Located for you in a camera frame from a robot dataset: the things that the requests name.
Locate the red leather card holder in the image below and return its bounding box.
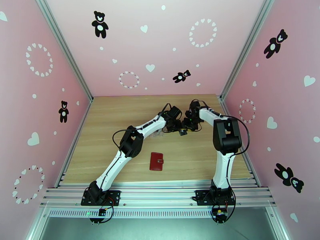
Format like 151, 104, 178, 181
149, 152, 164, 172

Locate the controller board with yellow plug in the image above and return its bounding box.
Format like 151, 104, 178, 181
212, 206, 228, 222

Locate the aluminium table side rail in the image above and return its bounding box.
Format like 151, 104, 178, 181
54, 96, 94, 188
219, 96, 261, 188

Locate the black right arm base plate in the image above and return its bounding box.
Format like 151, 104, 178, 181
194, 190, 236, 206

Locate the aluminium extrusion rail bed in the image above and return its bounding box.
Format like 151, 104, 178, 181
40, 179, 277, 210

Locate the aluminium frame post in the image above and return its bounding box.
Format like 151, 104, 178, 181
34, 0, 94, 102
219, 0, 278, 101

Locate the slotted white cable duct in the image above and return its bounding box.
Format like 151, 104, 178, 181
47, 209, 273, 219

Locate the black base cable loop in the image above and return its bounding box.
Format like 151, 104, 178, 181
90, 196, 116, 225
211, 194, 237, 225

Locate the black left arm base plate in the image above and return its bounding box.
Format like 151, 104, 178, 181
80, 190, 121, 206

